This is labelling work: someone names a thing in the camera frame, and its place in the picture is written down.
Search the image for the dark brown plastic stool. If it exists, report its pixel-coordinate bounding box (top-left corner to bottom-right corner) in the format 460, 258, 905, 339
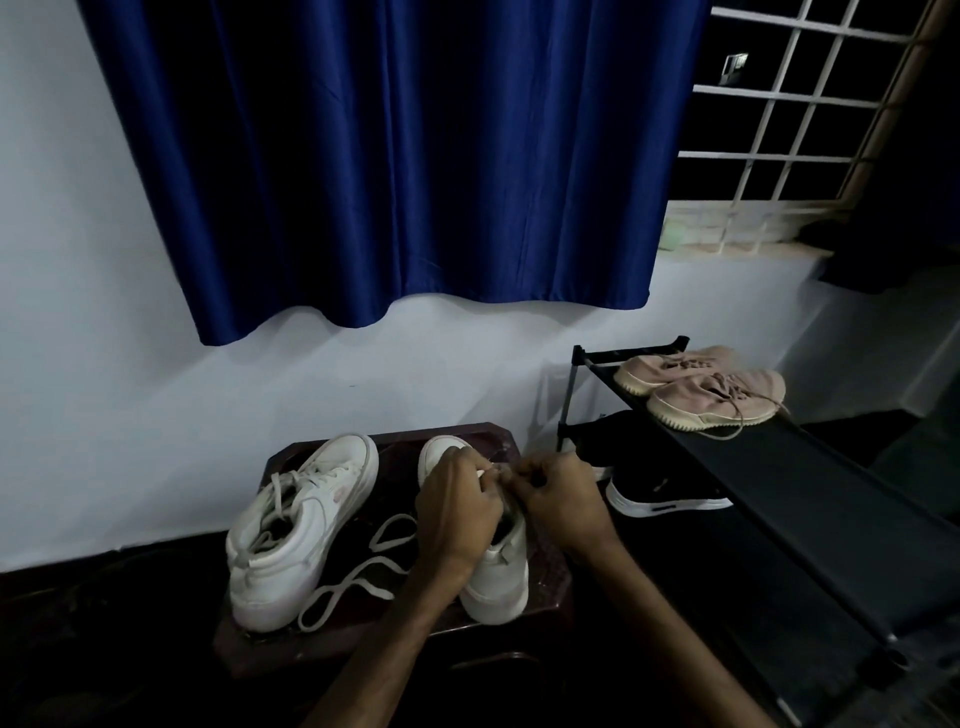
212, 422, 577, 680

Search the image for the person's right forearm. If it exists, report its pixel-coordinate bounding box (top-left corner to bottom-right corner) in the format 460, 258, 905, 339
577, 536, 778, 728

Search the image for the person's left forearm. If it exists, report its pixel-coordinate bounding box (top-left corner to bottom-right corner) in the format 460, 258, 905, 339
299, 566, 466, 728

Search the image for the blue curtain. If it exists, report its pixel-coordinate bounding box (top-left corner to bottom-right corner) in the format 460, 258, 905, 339
76, 0, 712, 348
797, 0, 960, 295

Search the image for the person's right hand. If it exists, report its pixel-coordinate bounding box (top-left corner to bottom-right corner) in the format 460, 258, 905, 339
503, 449, 622, 565

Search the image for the person's left hand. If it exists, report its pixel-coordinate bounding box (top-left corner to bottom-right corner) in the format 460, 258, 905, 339
414, 447, 506, 594

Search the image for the black shoe rack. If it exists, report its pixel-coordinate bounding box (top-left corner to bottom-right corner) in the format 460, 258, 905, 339
555, 335, 960, 728

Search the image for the white window grille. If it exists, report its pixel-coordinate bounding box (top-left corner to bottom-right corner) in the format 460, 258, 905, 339
658, 0, 943, 255

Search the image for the pink sneaker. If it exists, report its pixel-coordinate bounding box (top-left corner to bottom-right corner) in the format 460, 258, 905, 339
612, 344, 740, 398
645, 368, 790, 442

